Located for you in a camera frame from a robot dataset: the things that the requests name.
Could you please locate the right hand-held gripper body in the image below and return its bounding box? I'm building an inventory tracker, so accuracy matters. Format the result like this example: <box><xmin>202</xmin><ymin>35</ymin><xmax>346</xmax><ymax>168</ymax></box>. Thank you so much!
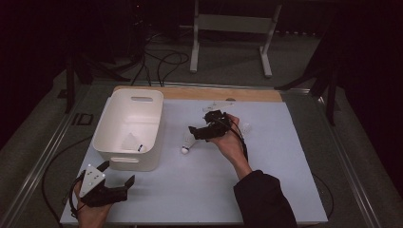
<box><xmin>201</xmin><ymin>100</ymin><xmax>236</xmax><ymax>143</ymax></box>

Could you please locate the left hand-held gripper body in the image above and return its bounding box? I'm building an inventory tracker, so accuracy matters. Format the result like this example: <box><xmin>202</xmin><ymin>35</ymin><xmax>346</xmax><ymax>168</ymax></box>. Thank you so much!
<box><xmin>78</xmin><ymin>163</ymin><xmax>129</xmax><ymax>209</ymax></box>

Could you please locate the white feather shuttlecock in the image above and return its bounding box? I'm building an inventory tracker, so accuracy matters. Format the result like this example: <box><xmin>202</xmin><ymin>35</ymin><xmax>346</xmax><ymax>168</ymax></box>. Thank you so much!
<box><xmin>239</xmin><ymin>123</ymin><xmax>254</xmax><ymax>138</ymax></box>
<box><xmin>181</xmin><ymin>132</ymin><xmax>200</xmax><ymax>156</ymax></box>
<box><xmin>121</xmin><ymin>132</ymin><xmax>147</xmax><ymax>154</ymax></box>

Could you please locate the white plastic storage bin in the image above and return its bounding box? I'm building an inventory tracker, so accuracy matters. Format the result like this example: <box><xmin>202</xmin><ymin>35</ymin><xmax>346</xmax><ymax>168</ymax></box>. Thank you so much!
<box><xmin>91</xmin><ymin>88</ymin><xmax>164</xmax><ymax>173</ymax></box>

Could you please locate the person's right hand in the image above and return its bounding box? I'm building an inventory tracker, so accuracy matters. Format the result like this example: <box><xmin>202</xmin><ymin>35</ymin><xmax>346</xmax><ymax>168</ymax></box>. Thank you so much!
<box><xmin>208</xmin><ymin>113</ymin><xmax>255</xmax><ymax>180</ymax></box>

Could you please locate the person's left hand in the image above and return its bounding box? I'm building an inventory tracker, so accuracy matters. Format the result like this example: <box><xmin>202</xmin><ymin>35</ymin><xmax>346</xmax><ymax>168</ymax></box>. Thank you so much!
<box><xmin>74</xmin><ymin>181</ymin><xmax>113</xmax><ymax>228</ymax></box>

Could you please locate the pale blue table mat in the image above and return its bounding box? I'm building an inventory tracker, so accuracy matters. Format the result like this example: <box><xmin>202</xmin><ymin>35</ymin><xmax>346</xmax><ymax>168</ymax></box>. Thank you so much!
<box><xmin>59</xmin><ymin>97</ymin><xmax>329</xmax><ymax>226</ymax></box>

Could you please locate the white metal stand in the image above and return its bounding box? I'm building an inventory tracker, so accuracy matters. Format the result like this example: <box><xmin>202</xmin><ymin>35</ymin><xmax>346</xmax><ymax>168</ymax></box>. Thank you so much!
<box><xmin>189</xmin><ymin>0</ymin><xmax>283</xmax><ymax>79</ymax></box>

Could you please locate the black tripod stand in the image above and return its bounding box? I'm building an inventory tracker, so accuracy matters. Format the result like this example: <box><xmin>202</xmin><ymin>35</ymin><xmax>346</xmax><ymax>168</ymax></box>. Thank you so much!
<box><xmin>275</xmin><ymin>31</ymin><xmax>338</xmax><ymax>126</ymax></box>

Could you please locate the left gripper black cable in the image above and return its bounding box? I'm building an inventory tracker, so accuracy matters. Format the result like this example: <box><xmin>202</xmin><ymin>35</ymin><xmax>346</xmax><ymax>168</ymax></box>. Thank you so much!
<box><xmin>68</xmin><ymin>175</ymin><xmax>84</xmax><ymax>220</ymax></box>

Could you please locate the black floor cable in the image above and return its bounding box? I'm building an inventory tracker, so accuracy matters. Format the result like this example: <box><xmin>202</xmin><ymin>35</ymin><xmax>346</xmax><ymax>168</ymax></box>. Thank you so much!
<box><xmin>42</xmin><ymin>135</ymin><xmax>94</xmax><ymax>224</ymax></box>
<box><xmin>131</xmin><ymin>47</ymin><xmax>191</xmax><ymax>88</ymax></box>

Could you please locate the metal floor frame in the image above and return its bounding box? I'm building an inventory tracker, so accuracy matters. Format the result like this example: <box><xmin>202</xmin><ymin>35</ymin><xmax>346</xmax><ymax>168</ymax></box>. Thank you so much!
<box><xmin>0</xmin><ymin>80</ymin><xmax>383</xmax><ymax>228</ymax></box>

